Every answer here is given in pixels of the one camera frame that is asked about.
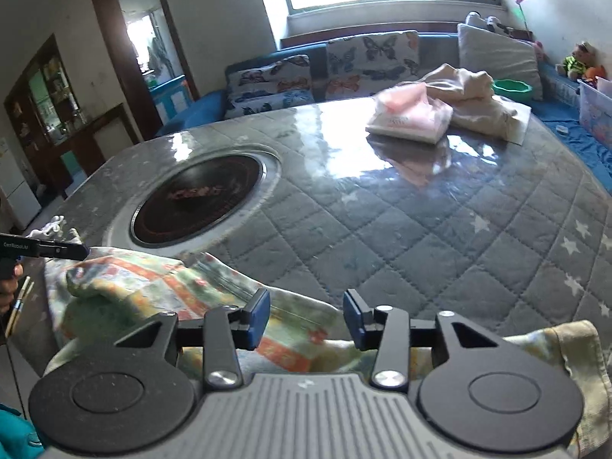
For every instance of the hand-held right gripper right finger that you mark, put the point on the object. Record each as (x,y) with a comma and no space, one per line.
(354,321)

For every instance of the floral patchwork garment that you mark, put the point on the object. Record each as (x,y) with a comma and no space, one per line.
(143,277)

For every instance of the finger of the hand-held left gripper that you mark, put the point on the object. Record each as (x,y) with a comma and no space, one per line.
(62,251)

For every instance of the white plastic clip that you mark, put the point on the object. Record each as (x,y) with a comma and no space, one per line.
(48,227)

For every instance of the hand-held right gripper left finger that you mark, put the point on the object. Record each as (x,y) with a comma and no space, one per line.
(257,320)

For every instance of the clear plastic storage box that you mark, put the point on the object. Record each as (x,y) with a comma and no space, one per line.
(595,110)

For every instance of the teddy bear plush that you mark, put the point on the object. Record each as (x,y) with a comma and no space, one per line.
(576,62)

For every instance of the person's teal clothing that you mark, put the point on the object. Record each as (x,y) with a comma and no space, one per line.
(16,435)

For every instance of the thin wooden stick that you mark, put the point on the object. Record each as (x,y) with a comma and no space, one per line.
(24,306)
(18,303)

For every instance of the built-in black induction cooktop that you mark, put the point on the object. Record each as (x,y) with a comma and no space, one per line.
(191,201)

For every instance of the folded pink garment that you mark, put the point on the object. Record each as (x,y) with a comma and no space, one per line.
(406,114)

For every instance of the dark wooden display cabinet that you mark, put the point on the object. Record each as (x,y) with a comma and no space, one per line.
(62,119)

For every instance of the blue sofa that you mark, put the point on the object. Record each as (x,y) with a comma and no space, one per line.
(201,105)

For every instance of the grey plush toy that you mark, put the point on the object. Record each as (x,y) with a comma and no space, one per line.
(485,23)

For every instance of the blue and white cabinet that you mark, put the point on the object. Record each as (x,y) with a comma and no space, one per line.
(169,100)

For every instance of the butterfly print cushion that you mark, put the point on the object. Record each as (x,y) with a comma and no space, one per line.
(267,86)
(368,60)

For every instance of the grey pillow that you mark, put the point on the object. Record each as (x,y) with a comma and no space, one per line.
(497,52)

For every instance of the crumpled cream garment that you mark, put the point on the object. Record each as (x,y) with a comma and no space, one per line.
(473,100)

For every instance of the white refrigerator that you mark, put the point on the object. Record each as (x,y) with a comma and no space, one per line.
(16,186)

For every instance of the green bowl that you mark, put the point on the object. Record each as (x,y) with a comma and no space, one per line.
(511,90)

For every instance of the person's left hand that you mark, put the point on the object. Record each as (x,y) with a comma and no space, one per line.
(6,291)

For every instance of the brown wooden door frame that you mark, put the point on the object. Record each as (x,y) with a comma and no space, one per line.
(107,43)

